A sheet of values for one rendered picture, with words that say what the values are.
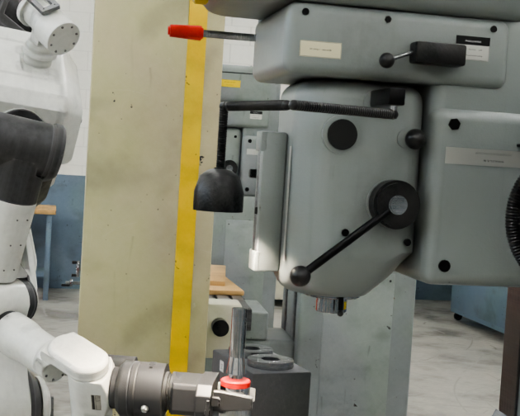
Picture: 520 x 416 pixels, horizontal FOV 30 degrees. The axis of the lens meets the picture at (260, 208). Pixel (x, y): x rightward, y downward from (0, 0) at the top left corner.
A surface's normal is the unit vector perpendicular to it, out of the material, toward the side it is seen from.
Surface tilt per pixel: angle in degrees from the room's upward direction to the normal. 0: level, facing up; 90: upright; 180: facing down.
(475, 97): 90
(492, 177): 90
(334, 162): 90
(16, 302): 80
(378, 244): 90
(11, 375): 60
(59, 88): 35
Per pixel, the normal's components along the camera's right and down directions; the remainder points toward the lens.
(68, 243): 0.20, 0.07
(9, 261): 0.75, 0.37
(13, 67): 0.33, -0.78
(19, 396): 0.46, -0.38
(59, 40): 0.64, 0.60
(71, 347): 0.02, -0.86
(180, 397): -0.07, 0.05
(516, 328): -0.98, -0.05
